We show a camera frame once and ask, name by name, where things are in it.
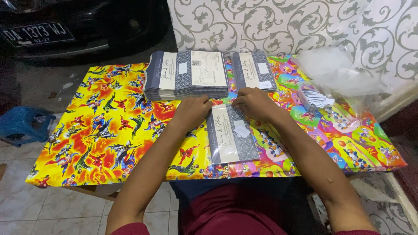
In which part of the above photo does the person's right hand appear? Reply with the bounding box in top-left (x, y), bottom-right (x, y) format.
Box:
top-left (231, 87), bottom-right (285, 123)

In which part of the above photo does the person's left hand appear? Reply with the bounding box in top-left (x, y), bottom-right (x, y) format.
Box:
top-left (172, 95), bottom-right (214, 132)

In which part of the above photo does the grey cream sleeved invitation card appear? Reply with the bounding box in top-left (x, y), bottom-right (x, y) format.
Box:
top-left (206, 103), bottom-right (261, 165)

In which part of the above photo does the stack of sleeved invitations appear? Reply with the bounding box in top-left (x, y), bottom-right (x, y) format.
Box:
top-left (230, 50), bottom-right (278, 94)

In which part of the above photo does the small white paper label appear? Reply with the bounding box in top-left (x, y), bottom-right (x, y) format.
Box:
top-left (233, 126), bottom-right (251, 138)

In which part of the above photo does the stack of unfolded invitation cards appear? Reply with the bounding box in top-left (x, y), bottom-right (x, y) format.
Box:
top-left (143, 50), bottom-right (229, 101)

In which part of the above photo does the bag of white paper labels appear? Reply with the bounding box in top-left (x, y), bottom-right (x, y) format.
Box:
top-left (298, 87), bottom-right (337, 111)

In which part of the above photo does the colourful cartoon wrapping paper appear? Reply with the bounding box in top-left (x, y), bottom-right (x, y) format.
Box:
top-left (209, 55), bottom-right (408, 179)

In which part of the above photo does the pile of clear plastic sleeves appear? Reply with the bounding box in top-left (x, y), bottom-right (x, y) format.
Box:
top-left (293, 45), bottom-right (396, 98)

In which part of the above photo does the yellow superhero wrapping paper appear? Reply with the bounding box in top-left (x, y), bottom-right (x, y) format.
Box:
top-left (25, 62), bottom-right (231, 188)

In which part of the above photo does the maroon shirt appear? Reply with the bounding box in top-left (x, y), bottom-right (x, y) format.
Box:
top-left (110, 183), bottom-right (381, 235)

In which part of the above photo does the black car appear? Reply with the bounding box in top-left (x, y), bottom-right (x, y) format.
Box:
top-left (0, 0), bottom-right (171, 60)

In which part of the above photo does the grey patterned floor mat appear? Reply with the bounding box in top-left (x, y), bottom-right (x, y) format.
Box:
top-left (308, 172), bottom-right (418, 235)

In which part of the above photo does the blue plastic stool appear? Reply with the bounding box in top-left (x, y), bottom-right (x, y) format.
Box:
top-left (0, 106), bottom-right (57, 147)

